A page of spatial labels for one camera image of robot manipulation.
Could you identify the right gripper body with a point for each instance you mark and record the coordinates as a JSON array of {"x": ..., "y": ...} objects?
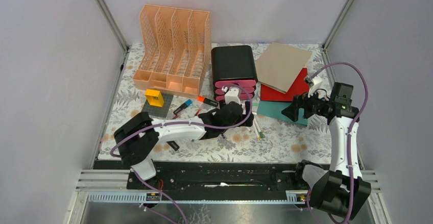
[{"x": 313, "y": 105}]

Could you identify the beige cardboard sheet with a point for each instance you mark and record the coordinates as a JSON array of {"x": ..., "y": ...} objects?
[{"x": 279, "y": 65}]

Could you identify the pink top drawer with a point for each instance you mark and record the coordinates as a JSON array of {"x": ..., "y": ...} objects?
[{"x": 243, "y": 83}]

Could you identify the yellow cap white marker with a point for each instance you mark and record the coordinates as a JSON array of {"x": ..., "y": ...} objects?
[{"x": 256, "y": 131}]

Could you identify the teal folder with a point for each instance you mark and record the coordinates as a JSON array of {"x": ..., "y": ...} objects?
[{"x": 272, "y": 102}]

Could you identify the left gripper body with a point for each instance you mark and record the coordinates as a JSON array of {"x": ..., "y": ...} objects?
[{"x": 239, "y": 119}]

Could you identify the floral table mat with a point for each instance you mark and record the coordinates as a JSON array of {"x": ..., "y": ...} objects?
[{"x": 284, "y": 142}]

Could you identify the red folder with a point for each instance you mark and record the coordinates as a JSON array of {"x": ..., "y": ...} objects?
[{"x": 284, "y": 92}]

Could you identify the pink bottom drawer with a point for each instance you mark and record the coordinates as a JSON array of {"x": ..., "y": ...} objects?
[{"x": 243, "y": 96}]

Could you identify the blue cap black highlighter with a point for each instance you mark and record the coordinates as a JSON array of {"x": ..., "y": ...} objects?
[{"x": 182, "y": 107}]

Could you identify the orange cap black highlighter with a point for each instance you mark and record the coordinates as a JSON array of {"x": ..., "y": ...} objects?
[{"x": 208, "y": 101}]

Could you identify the black drawer cabinet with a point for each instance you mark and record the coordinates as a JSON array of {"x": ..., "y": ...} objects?
[{"x": 233, "y": 63}]

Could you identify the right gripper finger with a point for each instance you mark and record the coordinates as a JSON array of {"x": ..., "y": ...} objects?
[
  {"x": 299, "y": 100},
  {"x": 293, "y": 112}
]

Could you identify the peach plastic file organizer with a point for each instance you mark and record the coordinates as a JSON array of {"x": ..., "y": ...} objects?
[{"x": 177, "y": 46}]

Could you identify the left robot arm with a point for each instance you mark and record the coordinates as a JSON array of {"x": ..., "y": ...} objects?
[{"x": 137, "y": 138}]

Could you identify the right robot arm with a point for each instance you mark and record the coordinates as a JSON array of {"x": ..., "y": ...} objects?
[{"x": 339, "y": 191}]

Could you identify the gray building baseplate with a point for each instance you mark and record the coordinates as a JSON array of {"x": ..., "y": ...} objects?
[{"x": 159, "y": 111}]

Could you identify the green cap white marker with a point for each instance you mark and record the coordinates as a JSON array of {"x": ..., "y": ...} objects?
[{"x": 261, "y": 134}]

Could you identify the black mounting rail base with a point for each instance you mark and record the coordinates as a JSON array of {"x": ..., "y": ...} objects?
[{"x": 216, "y": 181}]

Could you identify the green cap black highlighter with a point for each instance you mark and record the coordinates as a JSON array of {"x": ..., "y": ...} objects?
[{"x": 173, "y": 145}]

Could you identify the pink middle drawer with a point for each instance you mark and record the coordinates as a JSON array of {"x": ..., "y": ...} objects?
[{"x": 250, "y": 90}]

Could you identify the yellow plastic block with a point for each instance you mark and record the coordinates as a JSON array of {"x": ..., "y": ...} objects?
[{"x": 154, "y": 97}]

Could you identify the pink drawer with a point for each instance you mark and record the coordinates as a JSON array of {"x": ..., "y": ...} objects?
[
  {"x": 250, "y": 90},
  {"x": 243, "y": 83},
  {"x": 243, "y": 96}
]

